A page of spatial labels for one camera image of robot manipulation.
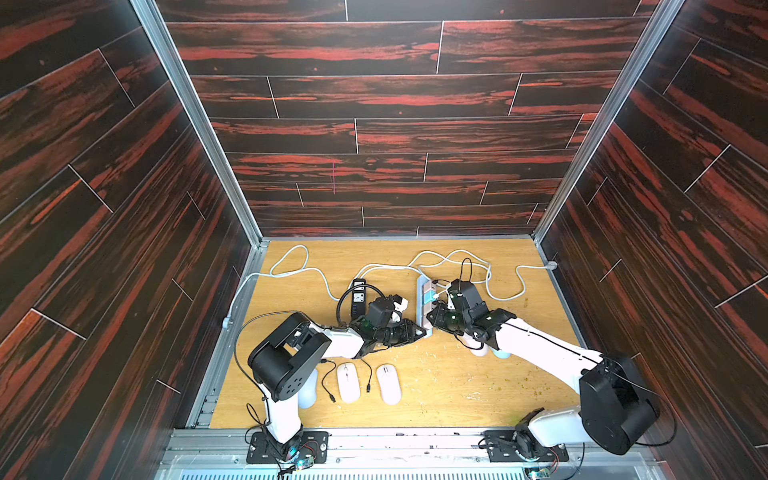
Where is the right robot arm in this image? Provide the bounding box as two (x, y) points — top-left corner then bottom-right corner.
(427, 296), (660, 459)

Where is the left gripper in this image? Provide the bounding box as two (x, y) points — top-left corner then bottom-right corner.
(371, 318), (426, 346)

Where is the white power strip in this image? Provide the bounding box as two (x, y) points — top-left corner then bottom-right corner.
(416, 274), (436, 331)

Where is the white power cable right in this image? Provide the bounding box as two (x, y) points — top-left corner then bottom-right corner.
(359, 248), (559, 301)

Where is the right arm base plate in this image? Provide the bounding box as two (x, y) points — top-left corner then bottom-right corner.
(478, 429), (569, 463)

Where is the teal adapter on white strip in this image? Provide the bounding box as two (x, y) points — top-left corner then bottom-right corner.
(420, 284), (437, 305)

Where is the black power strip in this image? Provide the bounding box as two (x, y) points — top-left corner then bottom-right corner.
(350, 278), (367, 320)

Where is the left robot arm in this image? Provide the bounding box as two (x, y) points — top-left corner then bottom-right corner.
(247, 311), (427, 446)

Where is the white mouse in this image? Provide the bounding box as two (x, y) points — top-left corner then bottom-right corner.
(298, 369), (319, 409)

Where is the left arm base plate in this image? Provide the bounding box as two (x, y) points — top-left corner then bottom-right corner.
(246, 430), (329, 470)

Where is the pink mouse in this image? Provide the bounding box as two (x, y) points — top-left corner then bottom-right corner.
(470, 345), (488, 357)
(337, 362), (361, 404)
(376, 364), (402, 406)

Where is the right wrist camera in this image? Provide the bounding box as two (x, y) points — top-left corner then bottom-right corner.
(448, 279), (483, 310)

